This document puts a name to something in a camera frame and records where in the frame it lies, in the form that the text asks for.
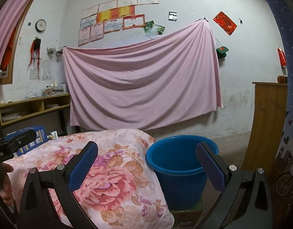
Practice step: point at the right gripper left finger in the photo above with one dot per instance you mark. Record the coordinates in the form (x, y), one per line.
(80, 164)

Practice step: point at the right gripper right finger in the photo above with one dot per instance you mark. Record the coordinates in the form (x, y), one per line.
(213, 165)

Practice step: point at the person left hand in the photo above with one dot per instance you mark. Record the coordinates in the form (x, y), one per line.
(6, 192)

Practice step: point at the blue cardboard box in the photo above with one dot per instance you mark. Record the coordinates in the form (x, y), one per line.
(32, 142)

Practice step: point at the white blue cartoon bag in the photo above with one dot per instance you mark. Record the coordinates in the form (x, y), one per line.
(52, 135)

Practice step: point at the blue plastic bucket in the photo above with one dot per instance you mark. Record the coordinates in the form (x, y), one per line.
(180, 174)

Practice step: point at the floral pink quilt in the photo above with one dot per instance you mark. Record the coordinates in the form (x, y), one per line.
(120, 191)

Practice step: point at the wooden shelf desk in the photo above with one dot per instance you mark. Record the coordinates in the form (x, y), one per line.
(20, 111)

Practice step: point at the stack of books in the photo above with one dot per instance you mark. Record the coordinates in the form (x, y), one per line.
(54, 89)

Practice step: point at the wooden cabinet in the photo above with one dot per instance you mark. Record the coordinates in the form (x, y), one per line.
(267, 128)

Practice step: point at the wooden window frame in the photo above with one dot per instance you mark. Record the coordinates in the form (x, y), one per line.
(6, 67)

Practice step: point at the red tassel wall ornament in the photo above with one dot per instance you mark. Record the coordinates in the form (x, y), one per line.
(35, 52)

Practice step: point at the pink sheet on wall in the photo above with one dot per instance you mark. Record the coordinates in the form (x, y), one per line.
(149, 85)

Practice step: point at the round wall clock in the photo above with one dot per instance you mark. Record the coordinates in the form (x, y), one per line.
(40, 25)

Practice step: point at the red paper wall poster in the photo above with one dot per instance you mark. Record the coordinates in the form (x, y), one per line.
(225, 23)

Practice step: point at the wall certificates cluster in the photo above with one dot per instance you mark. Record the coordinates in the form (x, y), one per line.
(110, 17)

